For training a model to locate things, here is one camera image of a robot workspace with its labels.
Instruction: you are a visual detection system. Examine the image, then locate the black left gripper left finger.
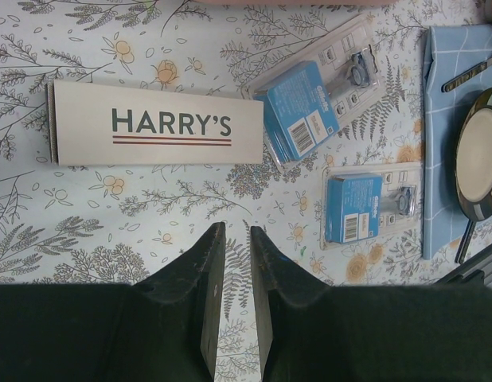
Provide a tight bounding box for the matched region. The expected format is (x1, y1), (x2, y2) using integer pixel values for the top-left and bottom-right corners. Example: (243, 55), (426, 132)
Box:
(0, 223), (225, 381)

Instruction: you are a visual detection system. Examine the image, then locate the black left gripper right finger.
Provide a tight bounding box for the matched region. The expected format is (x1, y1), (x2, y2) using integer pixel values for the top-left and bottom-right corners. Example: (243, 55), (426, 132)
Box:
(251, 227), (492, 381)

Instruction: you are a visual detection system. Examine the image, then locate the Gillette razor blister pack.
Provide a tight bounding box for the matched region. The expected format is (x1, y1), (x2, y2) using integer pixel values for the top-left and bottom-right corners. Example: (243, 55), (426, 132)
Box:
(320, 162), (423, 250)
(241, 16), (385, 173)

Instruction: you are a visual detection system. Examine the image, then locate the white Harry's razor box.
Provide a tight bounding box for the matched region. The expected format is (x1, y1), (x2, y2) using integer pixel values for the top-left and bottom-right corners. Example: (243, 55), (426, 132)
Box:
(46, 80), (264, 166)

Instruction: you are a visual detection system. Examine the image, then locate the pink three-tier wooden shelf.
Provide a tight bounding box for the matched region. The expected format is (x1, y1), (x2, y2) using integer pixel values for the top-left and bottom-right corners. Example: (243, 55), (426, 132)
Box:
(196, 0), (398, 6)

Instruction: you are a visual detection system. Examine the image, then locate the dark rimmed cream plate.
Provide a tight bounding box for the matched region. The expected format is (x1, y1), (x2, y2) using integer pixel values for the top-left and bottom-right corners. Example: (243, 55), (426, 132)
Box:
(455, 88), (492, 222)

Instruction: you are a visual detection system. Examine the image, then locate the blue checkered cloth napkin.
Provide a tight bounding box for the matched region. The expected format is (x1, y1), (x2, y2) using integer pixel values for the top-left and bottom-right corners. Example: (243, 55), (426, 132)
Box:
(422, 24), (492, 259)

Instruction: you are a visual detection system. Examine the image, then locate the dark handled table knife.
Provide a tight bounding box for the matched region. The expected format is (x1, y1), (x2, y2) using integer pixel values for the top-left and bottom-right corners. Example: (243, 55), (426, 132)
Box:
(455, 220), (476, 264)

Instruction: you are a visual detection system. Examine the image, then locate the metal fork dark handle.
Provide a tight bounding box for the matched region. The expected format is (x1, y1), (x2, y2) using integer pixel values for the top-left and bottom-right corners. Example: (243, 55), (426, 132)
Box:
(441, 57), (492, 93)

